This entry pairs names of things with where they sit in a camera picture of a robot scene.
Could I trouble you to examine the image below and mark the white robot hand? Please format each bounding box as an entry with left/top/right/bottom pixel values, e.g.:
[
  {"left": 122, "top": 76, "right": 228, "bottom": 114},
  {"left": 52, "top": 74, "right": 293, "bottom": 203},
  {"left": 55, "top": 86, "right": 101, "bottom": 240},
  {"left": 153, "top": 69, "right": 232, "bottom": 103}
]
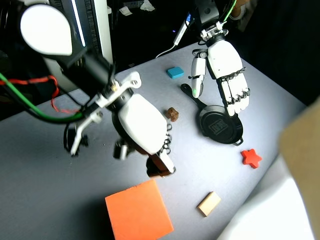
[
  {"left": 113, "top": 93, "right": 176, "bottom": 176},
  {"left": 190, "top": 39, "right": 251, "bottom": 117}
]

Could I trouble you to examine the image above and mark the brown food piece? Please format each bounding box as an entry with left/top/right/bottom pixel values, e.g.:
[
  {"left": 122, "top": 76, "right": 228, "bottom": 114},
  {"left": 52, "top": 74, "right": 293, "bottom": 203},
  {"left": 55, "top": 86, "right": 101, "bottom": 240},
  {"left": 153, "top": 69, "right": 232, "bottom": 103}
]
[{"left": 165, "top": 106, "right": 180, "bottom": 123}]

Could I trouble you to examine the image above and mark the black frying pan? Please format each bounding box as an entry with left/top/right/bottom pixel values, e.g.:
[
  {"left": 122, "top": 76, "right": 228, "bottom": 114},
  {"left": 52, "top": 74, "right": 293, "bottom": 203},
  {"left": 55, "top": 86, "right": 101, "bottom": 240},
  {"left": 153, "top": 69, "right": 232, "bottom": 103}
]
[{"left": 180, "top": 83, "right": 244, "bottom": 146}]

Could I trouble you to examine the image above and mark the blue block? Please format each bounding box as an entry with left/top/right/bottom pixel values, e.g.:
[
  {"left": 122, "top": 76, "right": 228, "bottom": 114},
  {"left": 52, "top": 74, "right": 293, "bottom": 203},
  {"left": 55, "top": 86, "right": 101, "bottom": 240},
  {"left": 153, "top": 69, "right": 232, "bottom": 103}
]
[{"left": 166, "top": 66, "right": 185, "bottom": 80}]

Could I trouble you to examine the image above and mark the person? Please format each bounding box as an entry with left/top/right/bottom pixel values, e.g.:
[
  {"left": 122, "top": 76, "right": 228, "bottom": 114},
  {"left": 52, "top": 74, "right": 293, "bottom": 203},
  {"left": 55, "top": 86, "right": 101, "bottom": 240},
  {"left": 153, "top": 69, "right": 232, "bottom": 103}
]
[{"left": 227, "top": 0, "right": 260, "bottom": 32}]

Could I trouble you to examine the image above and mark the large orange block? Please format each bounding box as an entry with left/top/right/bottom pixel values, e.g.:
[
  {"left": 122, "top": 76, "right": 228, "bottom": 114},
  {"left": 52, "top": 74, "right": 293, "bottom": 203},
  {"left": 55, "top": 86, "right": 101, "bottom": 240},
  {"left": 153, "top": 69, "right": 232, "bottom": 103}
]
[{"left": 104, "top": 178, "right": 175, "bottom": 240}]

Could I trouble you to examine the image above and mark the crumpled white paper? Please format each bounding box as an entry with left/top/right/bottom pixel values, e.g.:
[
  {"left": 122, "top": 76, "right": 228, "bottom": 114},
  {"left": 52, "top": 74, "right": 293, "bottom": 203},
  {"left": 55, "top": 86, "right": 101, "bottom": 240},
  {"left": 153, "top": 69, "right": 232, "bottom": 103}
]
[{"left": 139, "top": 0, "right": 156, "bottom": 12}]

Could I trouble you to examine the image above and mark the red star block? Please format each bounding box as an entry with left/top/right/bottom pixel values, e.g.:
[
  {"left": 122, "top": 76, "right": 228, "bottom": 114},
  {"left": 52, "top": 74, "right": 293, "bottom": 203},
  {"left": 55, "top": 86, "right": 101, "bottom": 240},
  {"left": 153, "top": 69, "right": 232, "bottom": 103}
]
[{"left": 240, "top": 148, "right": 263, "bottom": 170}]

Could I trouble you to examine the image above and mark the grey table cover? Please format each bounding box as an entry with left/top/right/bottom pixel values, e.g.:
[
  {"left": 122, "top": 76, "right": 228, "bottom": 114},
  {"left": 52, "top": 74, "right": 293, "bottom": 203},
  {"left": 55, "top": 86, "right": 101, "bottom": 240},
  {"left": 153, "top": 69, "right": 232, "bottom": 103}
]
[{"left": 0, "top": 41, "right": 308, "bottom": 240}]

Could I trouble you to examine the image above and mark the tan wooden block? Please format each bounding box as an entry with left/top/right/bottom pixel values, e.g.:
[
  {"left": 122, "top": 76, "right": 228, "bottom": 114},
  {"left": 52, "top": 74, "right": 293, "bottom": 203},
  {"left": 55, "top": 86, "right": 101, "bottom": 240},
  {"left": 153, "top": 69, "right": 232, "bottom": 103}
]
[{"left": 196, "top": 191, "right": 222, "bottom": 218}]

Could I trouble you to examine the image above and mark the white equipment rack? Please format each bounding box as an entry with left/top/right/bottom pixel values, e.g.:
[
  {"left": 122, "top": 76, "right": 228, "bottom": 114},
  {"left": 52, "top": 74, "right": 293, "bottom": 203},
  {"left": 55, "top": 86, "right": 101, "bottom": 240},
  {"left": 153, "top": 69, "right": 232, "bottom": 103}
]
[{"left": 42, "top": 0, "right": 114, "bottom": 93}]

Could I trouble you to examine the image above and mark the white paper tag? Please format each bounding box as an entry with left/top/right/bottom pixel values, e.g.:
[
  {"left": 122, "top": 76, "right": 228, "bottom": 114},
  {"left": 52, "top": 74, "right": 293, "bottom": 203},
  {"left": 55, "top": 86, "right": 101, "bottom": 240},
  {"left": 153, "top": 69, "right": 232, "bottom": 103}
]
[{"left": 118, "top": 6, "right": 133, "bottom": 17}]

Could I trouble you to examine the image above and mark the tan cardboard sheet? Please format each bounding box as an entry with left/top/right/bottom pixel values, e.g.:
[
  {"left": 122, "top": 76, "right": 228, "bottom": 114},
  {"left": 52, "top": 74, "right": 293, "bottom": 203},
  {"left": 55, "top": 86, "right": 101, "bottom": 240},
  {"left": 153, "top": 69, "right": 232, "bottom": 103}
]
[{"left": 278, "top": 96, "right": 320, "bottom": 240}]

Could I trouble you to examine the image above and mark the white cloth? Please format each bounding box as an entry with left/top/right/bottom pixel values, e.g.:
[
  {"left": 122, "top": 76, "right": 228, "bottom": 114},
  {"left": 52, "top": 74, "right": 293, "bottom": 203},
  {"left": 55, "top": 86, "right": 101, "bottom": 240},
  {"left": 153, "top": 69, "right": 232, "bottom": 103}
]
[{"left": 216, "top": 154, "right": 316, "bottom": 240}]

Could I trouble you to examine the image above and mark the thin green cable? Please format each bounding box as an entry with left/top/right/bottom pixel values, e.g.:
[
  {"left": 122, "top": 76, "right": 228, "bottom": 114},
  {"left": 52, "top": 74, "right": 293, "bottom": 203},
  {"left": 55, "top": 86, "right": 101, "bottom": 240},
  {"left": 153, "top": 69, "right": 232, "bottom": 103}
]
[{"left": 222, "top": 0, "right": 238, "bottom": 23}]

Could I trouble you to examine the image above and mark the white adapter cable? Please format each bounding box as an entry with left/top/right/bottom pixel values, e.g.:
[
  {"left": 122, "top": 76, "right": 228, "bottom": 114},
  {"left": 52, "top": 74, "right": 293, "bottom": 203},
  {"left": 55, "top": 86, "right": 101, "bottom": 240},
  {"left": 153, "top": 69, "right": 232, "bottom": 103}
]
[{"left": 155, "top": 13, "right": 193, "bottom": 59}]

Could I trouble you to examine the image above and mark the thick green cable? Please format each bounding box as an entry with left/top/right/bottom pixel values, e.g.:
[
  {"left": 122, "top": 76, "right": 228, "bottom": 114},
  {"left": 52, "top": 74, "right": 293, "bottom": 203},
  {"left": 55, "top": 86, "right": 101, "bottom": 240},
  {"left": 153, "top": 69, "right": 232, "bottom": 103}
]
[{"left": 0, "top": 72, "right": 85, "bottom": 125}]

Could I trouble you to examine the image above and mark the red cable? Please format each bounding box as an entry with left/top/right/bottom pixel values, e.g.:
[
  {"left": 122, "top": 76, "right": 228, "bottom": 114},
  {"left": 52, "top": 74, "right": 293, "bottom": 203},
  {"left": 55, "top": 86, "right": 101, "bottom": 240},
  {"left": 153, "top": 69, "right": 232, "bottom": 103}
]
[{"left": 0, "top": 74, "right": 81, "bottom": 115}]

